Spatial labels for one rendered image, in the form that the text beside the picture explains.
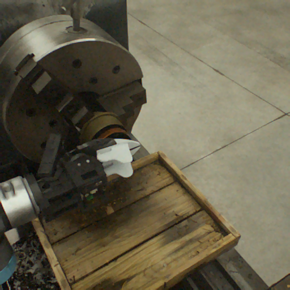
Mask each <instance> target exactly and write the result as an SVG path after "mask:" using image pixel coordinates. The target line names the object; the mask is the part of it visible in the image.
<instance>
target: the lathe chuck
mask: <svg viewBox="0 0 290 290"><path fill-rule="evenodd" d="M72 23H73V21H65V22H57V23H52V24H48V25H44V26H42V27H39V28H37V29H36V30H35V29H34V31H32V32H30V33H28V34H26V35H25V36H24V37H23V38H21V39H20V40H19V41H17V42H16V44H15V45H14V46H12V47H11V49H10V50H9V51H8V53H6V55H5V57H4V58H3V60H2V62H1V63H0V120H1V122H2V124H3V127H4V128H5V129H6V132H7V134H8V135H9V137H10V139H11V141H12V143H13V144H14V146H15V147H16V148H17V150H18V151H19V152H20V153H21V154H23V155H24V156H25V157H26V158H29V159H30V160H32V161H35V162H37V163H41V159H42V155H43V154H44V151H45V147H46V141H47V140H48V139H49V134H50V133H63V137H64V139H65V140H66V141H67V137H68V135H69V131H70V124H69V123H67V122H66V121H65V118H66V116H64V115H63V114H61V113H60V112H59V111H58V110H57V108H56V106H54V105H52V104H50V103H49V102H48V101H47V100H45V99H43V98H42V97H40V96H39V95H38V94H37V93H36V92H35V90H34V89H33V87H32V86H31V85H30V83H29V82H26V81H25V79H23V78H22V77H21V76H20V75H19V74H18V73H19V72H18V71H19V70H20V68H21V67H22V66H23V65H25V64H26V63H27V61H28V60H29V59H30V58H31V57H33V60H34V61H35V62H36V63H38V64H39V65H41V67H43V68H44V69H46V70H47V72H50V73H51V74H52V75H53V76H55V77H56V78H57V79H59V81H61V82H62V83H64V84H65V85H67V87H69V88H70V89H71V90H73V91H74V92H75V93H76V94H78V93H81V92H85V93H84V95H83V97H82V99H83V101H84V102H85V103H86V105H88V106H89V108H90V109H91V110H92V112H98V110H97V108H96V107H95V105H94V101H93V99H92V94H91V92H93V93H96V94H98V95H99V96H101V95H103V94H106V93H108V92H111V91H113V90H115V89H118V88H120V87H122V86H125V85H127V84H129V83H132V82H134V81H137V80H138V79H141V78H143V72H142V69H141V68H140V65H139V64H138V62H137V60H136V59H135V57H134V56H133V55H132V54H131V53H130V52H129V51H127V49H125V48H124V47H123V46H122V45H121V44H119V43H118V42H117V41H116V40H115V39H114V38H112V37H111V36H110V35H109V34H108V33H106V32H105V31H104V30H103V29H100V28H98V27H95V25H92V24H88V23H85V22H80V29H83V30H85V32H83V33H72V32H69V31H68V30H67V29H68V28H70V27H73V26H72ZM34 56H35V57H34ZM141 108H142V105H141V106H139V107H137V108H134V113H135V115H134V116H132V117H131V118H128V119H127V127H125V128H126V130H127V133H128V132H129V130H131V128H132V127H133V126H134V123H135V121H136V120H137V118H138V115H139V114H140V111H141Z"/></svg>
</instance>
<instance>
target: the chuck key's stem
mask: <svg viewBox="0 0 290 290"><path fill-rule="evenodd" d="M82 14H83V0H76V1H75V2H74V4H73V5H72V6H71V8H70V16H71V18H72V21H73V23H72V31H74V32H80V20H81V19H82Z"/></svg>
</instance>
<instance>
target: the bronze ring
mask: <svg viewBox="0 0 290 290"><path fill-rule="evenodd" d="M94 114H95V116H93V117H91V118H90V119H89V120H88V121H87V122H86V123H85V124H84V125H83V127H82V129H81V131H80V143H81V145H83V144H85V143H87V142H88V141H90V140H94V139H103V138H113V139H128V140H132V139H131V138H130V137H129V135H128V134H127V130H126V128H125V127H124V126H123V125H122V123H121V120H120V118H119V116H118V115H116V114H114V113H111V112H94Z"/></svg>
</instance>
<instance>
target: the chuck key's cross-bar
mask: <svg viewBox="0 0 290 290"><path fill-rule="evenodd" d="M75 1H76V0H66V2H64V3H63V4H62V5H61V7H60V8H59V13H60V14H62V15H64V14H65V13H67V12H68V9H70V8H71V6H72V5H73V4H74V2H75Z"/></svg>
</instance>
